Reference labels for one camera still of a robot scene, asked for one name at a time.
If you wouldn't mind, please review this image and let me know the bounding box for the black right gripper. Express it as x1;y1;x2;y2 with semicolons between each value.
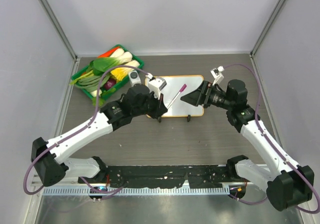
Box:
181;80;234;111

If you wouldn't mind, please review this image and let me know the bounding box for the black wire whiteboard stand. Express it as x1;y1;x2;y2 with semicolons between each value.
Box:
157;115;191;123

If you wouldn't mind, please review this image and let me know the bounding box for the yellow napa cabbage toy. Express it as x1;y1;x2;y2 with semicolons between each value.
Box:
110;60;140;82

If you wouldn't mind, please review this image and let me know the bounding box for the white bok choy toy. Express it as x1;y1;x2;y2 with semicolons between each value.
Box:
117;51;133;65

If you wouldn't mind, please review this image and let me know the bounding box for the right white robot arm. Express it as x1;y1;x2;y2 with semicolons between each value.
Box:
180;79;314;211

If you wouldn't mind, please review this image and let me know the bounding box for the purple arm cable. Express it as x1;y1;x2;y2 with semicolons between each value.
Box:
222;63;320;214
23;67;153;201

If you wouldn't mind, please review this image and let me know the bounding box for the green bok choy toy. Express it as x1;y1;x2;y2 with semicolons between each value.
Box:
85;47;125;76

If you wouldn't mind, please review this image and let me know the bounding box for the yellow framed whiteboard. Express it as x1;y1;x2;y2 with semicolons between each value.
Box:
144;74;205;119

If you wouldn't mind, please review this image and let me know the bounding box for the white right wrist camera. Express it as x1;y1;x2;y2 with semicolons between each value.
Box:
210;66;225;86

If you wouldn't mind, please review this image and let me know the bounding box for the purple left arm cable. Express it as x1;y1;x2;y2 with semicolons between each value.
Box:
23;67;153;201

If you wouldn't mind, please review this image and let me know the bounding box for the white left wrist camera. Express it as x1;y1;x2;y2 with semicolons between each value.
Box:
145;73;167;99

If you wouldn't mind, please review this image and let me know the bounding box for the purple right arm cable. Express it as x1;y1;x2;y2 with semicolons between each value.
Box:
222;63;320;214

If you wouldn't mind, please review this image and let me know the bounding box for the grey slotted cable duct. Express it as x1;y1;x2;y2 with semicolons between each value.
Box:
42;185;230;197

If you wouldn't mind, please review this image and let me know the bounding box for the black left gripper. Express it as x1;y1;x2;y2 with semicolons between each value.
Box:
132;90;168;120

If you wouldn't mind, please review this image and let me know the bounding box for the green plastic vegetable tray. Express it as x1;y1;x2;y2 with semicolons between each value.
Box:
69;44;144;103

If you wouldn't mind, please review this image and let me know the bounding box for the green onion toy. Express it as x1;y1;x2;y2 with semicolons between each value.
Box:
69;71;101;97

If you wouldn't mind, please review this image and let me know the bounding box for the orange toy carrot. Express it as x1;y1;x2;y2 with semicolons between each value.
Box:
98;46;120;58

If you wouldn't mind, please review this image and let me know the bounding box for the purple toy onion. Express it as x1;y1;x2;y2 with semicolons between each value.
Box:
103;78;117;90

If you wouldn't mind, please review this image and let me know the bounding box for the white pen holder box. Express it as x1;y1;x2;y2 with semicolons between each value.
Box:
128;70;141;87

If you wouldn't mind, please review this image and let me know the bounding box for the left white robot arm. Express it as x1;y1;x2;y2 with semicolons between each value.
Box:
31;84;168;187

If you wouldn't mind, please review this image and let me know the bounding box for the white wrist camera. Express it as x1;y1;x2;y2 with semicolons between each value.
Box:
145;73;167;99
210;66;225;86

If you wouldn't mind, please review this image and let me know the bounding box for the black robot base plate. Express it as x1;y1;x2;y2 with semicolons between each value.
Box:
86;165;248;189

